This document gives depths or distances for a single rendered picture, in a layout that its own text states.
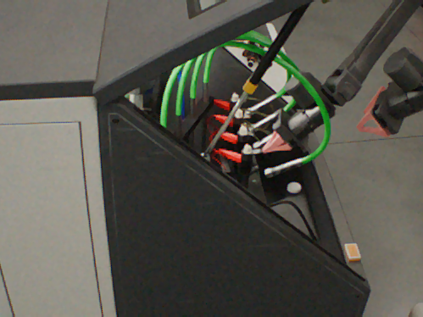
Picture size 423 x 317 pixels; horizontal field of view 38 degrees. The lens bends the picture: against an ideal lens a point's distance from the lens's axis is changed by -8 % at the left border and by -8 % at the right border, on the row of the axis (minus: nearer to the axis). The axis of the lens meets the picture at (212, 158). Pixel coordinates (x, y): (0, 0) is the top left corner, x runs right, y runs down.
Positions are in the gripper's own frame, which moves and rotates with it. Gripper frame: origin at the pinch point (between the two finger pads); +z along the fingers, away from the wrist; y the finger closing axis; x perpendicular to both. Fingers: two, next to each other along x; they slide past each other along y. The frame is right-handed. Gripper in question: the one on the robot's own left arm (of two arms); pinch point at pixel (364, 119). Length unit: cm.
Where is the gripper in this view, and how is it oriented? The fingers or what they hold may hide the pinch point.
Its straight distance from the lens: 134.9
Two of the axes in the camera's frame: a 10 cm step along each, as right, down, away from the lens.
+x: 6.7, 7.0, 2.4
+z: -5.6, 2.7, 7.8
